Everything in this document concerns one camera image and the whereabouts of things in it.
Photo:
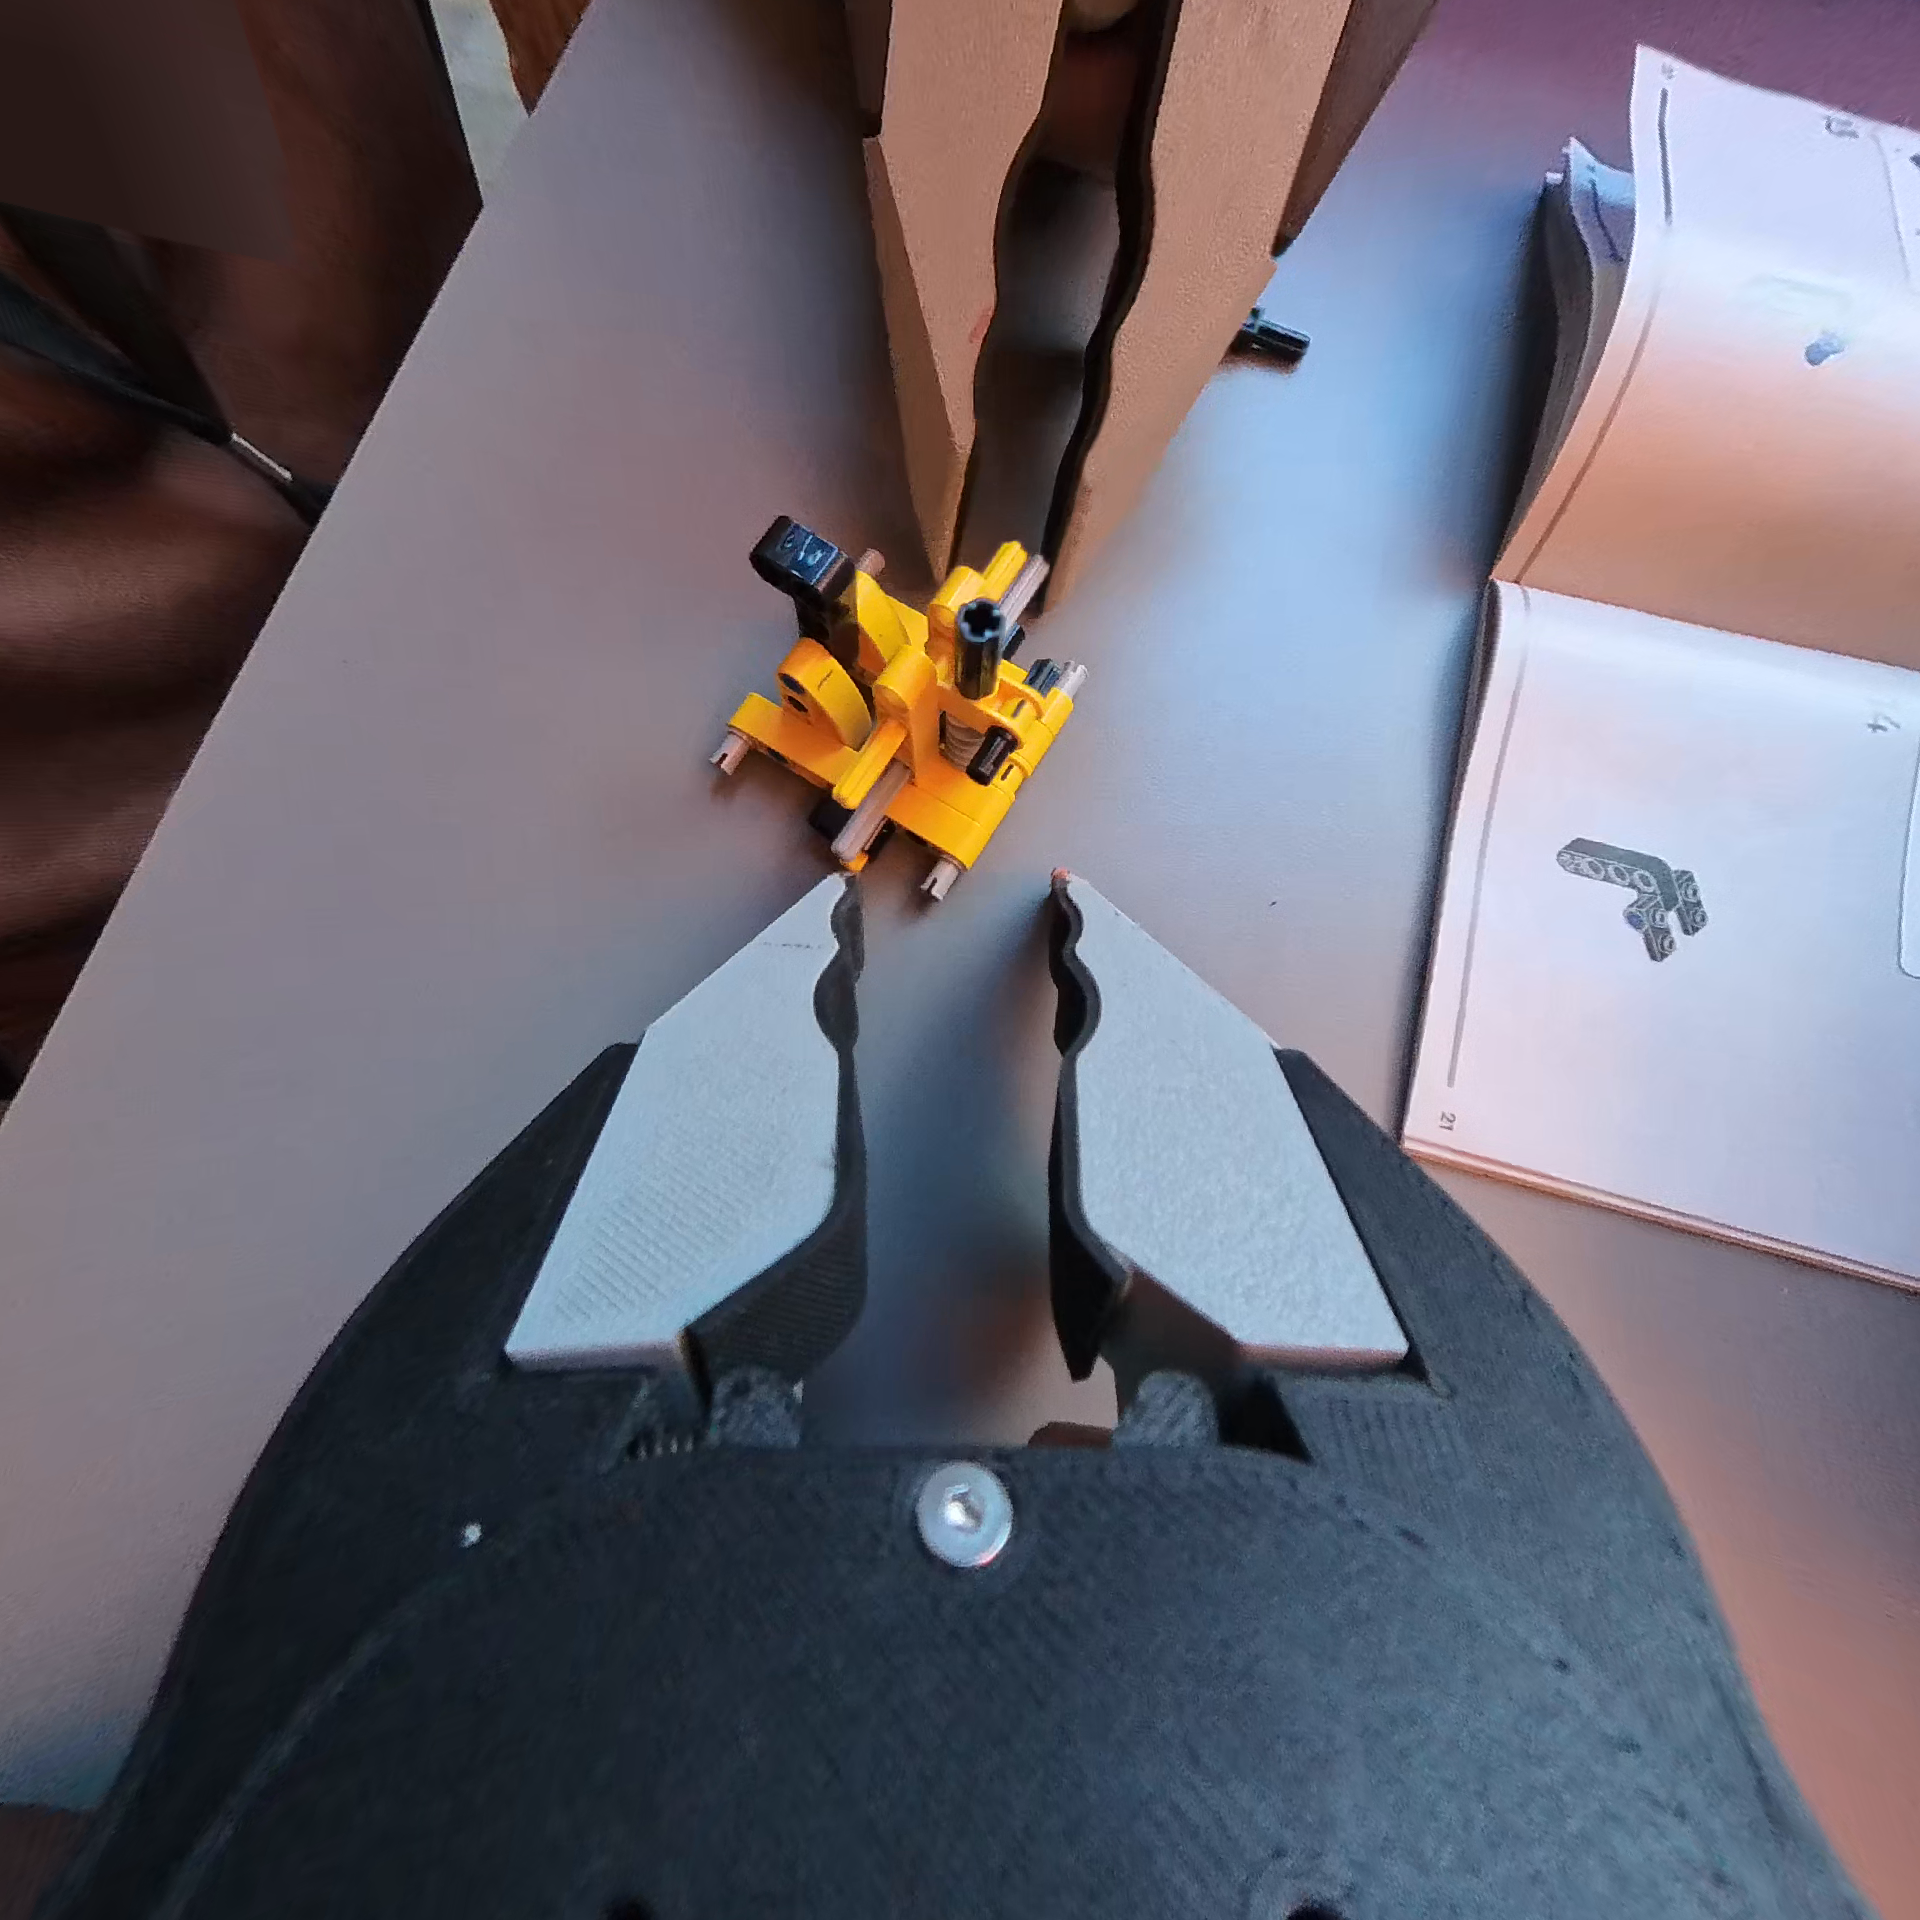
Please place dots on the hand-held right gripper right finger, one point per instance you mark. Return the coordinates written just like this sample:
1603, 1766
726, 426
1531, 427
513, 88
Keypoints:
1230, 1184

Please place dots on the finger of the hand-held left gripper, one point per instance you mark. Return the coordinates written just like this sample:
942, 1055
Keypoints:
945, 182
1214, 182

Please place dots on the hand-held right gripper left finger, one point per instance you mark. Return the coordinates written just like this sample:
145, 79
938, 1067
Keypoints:
676, 1201

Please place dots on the yellow lego model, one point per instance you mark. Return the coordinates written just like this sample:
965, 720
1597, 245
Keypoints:
902, 720

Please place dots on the lego instruction booklet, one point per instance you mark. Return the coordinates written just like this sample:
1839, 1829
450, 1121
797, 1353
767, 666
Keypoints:
1651, 750

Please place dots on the black lego pin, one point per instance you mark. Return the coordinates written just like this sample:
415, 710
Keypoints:
1277, 339

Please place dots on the dark brown cloth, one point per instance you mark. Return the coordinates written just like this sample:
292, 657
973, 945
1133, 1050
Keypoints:
121, 674

